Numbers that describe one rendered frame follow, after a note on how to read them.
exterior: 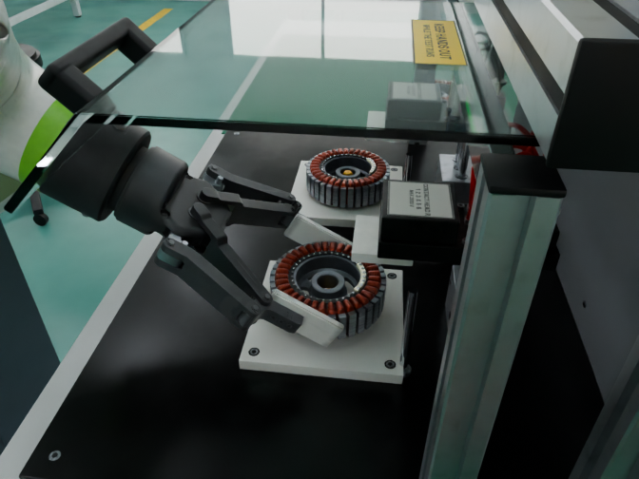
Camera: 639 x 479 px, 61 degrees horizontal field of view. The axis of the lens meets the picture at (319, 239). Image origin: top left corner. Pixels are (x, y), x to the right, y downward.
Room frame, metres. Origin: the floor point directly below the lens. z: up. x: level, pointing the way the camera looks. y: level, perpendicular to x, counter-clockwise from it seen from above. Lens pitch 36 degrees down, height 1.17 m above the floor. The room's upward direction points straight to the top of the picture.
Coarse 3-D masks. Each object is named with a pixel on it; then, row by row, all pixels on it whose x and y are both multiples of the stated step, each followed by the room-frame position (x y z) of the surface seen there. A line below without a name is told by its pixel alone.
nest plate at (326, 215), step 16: (304, 176) 0.68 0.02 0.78; (400, 176) 0.68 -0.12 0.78; (304, 192) 0.63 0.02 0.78; (304, 208) 0.59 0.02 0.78; (320, 208) 0.59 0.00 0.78; (336, 208) 0.59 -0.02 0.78; (352, 208) 0.59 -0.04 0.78; (368, 208) 0.59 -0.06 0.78; (320, 224) 0.57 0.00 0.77; (336, 224) 0.57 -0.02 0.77; (352, 224) 0.57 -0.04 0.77
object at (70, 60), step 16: (112, 32) 0.38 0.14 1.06; (128, 32) 0.40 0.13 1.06; (144, 32) 0.41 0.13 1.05; (80, 48) 0.34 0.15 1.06; (96, 48) 0.35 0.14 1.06; (112, 48) 0.38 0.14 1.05; (128, 48) 0.40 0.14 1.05; (144, 48) 0.40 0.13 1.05; (64, 64) 0.32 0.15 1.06; (80, 64) 0.33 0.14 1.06; (48, 80) 0.31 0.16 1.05; (64, 80) 0.31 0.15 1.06; (80, 80) 0.31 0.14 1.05; (64, 96) 0.31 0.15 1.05; (80, 96) 0.31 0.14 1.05
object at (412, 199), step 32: (384, 192) 0.41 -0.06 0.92; (416, 192) 0.40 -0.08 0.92; (448, 192) 0.40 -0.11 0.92; (384, 224) 0.37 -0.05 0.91; (416, 224) 0.36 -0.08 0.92; (448, 224) 0.36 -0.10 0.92; (352, 256) 0.37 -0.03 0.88; (384, 256) 0.36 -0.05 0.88; (416, 256) 0.36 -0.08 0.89; (448, 256) 0.36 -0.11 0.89
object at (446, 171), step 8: (440, 160) 0.65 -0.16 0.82; (448, 160) 0.65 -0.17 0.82; (440, 168) 0.63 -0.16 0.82; (448, 168) 0.62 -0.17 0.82; (456, 168) 0.62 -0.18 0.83; (440, 176) 0.61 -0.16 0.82; (448, 176) 0.60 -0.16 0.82; (456, 176) 0.60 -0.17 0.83; (456, 184) 0.59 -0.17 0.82; (464, 184) 0.59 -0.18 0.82; (456, 192) 0.59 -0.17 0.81; (464, 192) 0.59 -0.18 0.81; (456, 200) 0.59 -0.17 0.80; (464, 200) 0.59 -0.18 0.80
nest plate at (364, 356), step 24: (384, 312) 0.40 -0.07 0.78; (264, 336) 0.37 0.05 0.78; (288, 336) 0.37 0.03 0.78; (360, 336) 0.37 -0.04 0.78; (384, 336) 0.37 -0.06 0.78; (240, 360) 0.34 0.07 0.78; (264, 360) 0.34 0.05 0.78; (288, 360) 0.34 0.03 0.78; (312, 360) 0.34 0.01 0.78; (336, 360) 0.34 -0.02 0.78; (360, 360) 0.34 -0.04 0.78; (384, 360) 0.34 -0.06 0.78
